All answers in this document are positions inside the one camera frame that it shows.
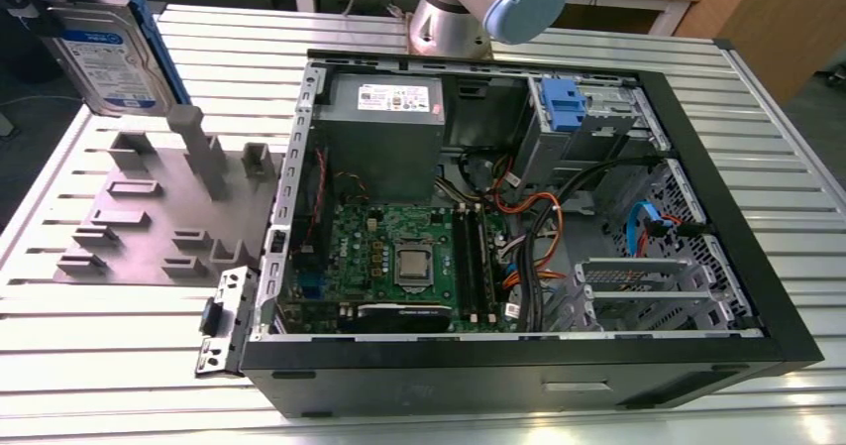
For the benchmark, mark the hard disk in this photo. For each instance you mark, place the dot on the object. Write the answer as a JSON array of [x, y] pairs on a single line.
[[105, 58]]

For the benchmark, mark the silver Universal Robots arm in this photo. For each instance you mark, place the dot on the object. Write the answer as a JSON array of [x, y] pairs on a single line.
[[450, 29]]

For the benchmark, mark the grey parts rack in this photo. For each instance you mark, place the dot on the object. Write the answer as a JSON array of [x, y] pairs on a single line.
[[165, 227]]

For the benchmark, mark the grey power supply unit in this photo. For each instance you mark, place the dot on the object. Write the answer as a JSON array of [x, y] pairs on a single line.
[[383, 157]]

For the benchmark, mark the green motherboard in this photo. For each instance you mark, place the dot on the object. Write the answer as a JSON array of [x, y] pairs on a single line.
[[356, 237]]

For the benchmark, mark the silver CPU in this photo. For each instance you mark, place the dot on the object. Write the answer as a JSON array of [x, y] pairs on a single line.
[[415, 266]]

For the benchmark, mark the CPU socket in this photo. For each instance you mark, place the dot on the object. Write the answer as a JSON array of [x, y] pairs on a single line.
[[418, 290]]

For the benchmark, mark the blue plastic drive latch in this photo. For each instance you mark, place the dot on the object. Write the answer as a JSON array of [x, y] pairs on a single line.
[[562, 108]]

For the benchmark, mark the black graphics card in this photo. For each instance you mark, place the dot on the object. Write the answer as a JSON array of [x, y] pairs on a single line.
[[396, 317]]

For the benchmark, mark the metal drive cage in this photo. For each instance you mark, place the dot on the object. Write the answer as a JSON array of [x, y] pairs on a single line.
[[548, 160]]

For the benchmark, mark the black RAM slot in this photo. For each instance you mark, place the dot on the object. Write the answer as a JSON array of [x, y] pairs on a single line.
[[467, 266], [488, 276]]

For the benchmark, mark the black PC case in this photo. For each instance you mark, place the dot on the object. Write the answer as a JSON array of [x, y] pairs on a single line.
[[463, 375]]

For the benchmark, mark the brown cabinet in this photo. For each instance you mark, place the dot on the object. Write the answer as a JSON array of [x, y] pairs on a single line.
[[779, 29]]

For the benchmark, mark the hinged metal slot bracket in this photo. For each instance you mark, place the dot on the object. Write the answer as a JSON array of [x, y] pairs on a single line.
[[231, 286]]

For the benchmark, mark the blue bracket latch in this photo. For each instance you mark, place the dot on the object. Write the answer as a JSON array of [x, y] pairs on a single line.
[[210, 316]]

